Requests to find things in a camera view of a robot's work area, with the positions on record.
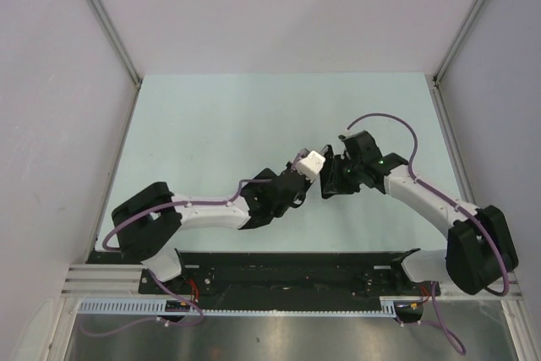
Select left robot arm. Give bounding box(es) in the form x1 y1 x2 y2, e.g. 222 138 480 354
102 157 324 293

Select right aluminium frame post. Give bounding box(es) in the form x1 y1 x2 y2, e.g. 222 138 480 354
430 0 512 83

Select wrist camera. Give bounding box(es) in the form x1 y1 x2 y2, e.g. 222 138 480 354
338 130 382 165
292 149 325 182

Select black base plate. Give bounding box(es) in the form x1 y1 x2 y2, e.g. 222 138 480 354
165 252 440 305

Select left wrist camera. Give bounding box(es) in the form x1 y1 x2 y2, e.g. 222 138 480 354
292 149 325 182

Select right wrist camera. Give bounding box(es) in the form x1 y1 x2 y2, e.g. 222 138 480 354
338 130 382 165

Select white cable duct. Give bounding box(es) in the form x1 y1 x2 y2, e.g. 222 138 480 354
78 298 396 318

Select aluminium frame post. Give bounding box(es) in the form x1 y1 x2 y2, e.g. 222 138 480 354
63 0 143 87
430 0 512 83

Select left aluminium frame post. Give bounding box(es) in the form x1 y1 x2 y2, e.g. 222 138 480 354
63 0 143 87

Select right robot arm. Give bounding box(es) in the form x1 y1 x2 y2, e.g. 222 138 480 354
320 145 518 296

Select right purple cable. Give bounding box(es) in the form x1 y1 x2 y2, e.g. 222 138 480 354
344 112 515 356

